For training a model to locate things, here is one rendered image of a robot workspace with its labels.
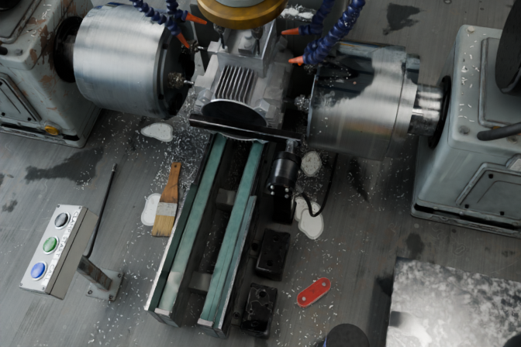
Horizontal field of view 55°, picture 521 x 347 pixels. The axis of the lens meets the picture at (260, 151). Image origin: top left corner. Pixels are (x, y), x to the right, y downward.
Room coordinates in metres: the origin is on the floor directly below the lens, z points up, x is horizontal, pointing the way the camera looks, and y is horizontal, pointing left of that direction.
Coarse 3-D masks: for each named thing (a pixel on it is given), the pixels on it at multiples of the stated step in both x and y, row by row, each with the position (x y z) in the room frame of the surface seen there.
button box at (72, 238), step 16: (64, 208) 0.41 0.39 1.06; (80, 208) 0.40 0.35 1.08; (80, 224) 0.38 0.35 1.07; (64, 240) 0.34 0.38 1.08; (80, 240) 0.35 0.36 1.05; (48, 256) 0.32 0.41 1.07; (64, 256) 0.31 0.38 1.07; (80, 256) 0.32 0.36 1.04; (48, 272) 0.28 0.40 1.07; (64, 272) 0.29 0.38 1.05; (32, 288) 0.26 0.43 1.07; (48, 288) 0.26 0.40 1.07; (64, 288) 0.26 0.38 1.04
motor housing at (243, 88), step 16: (272, 64) 0.71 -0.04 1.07; (224, 80) 0.66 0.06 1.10; (240, 80) 0.65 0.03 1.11; (256, 80) 0.66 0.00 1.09; (272, 80) 0.68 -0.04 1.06; (288, 80) 0.70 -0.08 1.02; (224, 96) 0.62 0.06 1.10; (240, 96) 0.61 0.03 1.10; (256, 96) 0.62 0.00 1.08; (208, 112) 0.65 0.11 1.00; (224, 112) 0.67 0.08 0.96; (240, 112) 0.68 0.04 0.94; (256, 112) 0.67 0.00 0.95; (272, 112) 0.60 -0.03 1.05
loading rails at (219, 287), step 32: (288, 128) 0.70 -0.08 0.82; (224, 160) 0.59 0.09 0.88; (256, 160) 0.56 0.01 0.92; (192, 192) 0.49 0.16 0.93; (224, 192) 0.52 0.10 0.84; (256, 192) 0.48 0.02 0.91; (192, 224) 0.41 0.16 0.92; (256, 224) 0.43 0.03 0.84; (192, 256) 0.35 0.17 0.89; (224, 256) 0.33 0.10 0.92; (256, 256) 0.36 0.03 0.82; (160, 288) 0.28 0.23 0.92; (192, 288) 0.29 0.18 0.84; (224, 288) 0.27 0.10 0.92; (160, 320) 0.23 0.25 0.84; (224, 320) 0.20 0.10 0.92
